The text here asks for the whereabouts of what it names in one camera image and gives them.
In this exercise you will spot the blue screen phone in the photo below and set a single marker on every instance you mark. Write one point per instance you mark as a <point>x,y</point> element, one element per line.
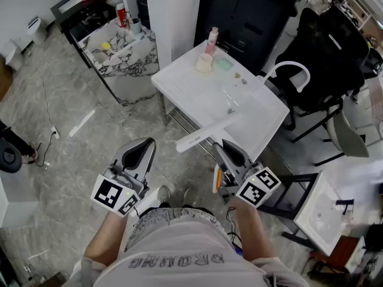
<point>238,250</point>

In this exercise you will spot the person's white shoe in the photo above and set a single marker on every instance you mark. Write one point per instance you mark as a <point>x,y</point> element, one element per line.
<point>164,193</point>
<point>188,196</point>

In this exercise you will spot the yellow sponge brush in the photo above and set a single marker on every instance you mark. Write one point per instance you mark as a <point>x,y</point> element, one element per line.
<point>105,46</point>

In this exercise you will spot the person's right white shoe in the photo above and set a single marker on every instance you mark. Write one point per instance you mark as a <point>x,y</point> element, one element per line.
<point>188,196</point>

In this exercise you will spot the black faucet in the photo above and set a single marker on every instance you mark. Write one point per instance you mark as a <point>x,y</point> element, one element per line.
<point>347,202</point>

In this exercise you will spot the green soap bar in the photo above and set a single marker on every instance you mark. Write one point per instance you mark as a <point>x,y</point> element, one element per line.
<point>223,63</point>

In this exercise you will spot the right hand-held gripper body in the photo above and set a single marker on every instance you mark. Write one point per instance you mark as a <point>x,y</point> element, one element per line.
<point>254,187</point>

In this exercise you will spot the black office chair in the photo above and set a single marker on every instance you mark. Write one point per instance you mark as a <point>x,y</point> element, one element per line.
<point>329,58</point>

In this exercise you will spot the white power strip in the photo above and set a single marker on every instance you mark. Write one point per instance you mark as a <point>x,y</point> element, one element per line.
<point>55,132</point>

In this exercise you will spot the person's left forearm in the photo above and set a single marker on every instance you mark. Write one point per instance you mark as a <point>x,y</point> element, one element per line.
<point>104,238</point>

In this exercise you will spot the metal drain plug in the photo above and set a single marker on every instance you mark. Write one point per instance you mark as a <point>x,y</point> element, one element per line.
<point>231,111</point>

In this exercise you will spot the cream cup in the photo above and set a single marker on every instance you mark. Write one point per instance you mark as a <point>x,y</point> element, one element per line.
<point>204,63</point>

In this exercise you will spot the black metal frame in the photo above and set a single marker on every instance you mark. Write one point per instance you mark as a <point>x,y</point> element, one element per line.
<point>302,177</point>

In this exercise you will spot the person's left white shoe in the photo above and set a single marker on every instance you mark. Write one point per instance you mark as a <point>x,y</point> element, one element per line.
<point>164,193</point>

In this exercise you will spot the small beige trinket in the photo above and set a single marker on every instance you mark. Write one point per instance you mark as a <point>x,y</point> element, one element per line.
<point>237,75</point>

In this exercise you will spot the white platform block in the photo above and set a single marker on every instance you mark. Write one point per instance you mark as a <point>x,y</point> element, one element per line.
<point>15,202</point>

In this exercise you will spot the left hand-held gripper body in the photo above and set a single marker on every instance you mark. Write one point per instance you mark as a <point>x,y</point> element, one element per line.
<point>125,187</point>

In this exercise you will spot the black low table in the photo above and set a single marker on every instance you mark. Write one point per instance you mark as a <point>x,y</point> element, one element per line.
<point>77,19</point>

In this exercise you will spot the black box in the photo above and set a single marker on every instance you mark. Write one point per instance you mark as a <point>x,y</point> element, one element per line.
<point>375,238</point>

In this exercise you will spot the white waste bin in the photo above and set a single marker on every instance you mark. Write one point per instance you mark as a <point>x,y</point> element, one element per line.
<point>15,57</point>
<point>37,31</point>

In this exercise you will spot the white washbasin unit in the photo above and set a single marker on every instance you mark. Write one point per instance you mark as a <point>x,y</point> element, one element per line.
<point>317,220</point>

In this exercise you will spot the dark tall cabinet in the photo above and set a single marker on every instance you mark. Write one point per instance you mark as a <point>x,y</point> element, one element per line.
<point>248,10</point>

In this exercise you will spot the person's black shorts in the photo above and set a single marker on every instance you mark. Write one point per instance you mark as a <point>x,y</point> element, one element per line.
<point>191,208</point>

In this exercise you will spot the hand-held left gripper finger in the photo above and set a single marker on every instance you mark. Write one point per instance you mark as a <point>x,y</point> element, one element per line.
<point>148,160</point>
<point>134,157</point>

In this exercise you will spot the person's right forearm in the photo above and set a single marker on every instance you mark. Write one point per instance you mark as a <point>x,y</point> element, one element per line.
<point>254,235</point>

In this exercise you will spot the grey shell chair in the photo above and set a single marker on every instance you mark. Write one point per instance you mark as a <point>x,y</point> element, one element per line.
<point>347,136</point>

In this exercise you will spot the white curved faucet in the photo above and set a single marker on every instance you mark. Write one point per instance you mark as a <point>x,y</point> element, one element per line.
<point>307,79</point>

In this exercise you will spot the white washbasin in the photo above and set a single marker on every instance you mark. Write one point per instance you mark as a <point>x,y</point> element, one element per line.
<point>191,82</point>

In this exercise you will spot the red white bottle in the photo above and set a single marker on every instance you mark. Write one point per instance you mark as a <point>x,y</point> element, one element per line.
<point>121,18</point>

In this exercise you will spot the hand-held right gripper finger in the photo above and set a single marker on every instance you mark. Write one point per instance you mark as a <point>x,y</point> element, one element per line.
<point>236,155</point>
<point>223,160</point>

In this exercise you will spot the white column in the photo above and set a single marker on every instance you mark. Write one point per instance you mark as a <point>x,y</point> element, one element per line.
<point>173,22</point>

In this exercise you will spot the clear soap dish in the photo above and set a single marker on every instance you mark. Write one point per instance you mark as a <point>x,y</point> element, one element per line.
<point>216,59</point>

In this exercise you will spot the black round stool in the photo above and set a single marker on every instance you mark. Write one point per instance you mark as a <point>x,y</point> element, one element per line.
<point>10,160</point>

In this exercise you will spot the person's white printed t-shirt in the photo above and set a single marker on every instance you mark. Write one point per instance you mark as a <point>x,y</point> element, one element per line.
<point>179,244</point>

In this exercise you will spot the pink bottle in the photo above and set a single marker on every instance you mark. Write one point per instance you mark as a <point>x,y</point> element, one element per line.
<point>211,43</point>

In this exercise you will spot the marble pattern sink cabinet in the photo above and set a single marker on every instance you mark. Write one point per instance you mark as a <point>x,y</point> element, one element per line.
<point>131,67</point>

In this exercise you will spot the cluttered wooden shelf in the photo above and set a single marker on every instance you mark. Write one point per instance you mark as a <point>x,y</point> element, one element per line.
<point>353,4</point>

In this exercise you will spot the light blue cup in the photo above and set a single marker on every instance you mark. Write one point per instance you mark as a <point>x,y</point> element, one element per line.
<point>136,27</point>

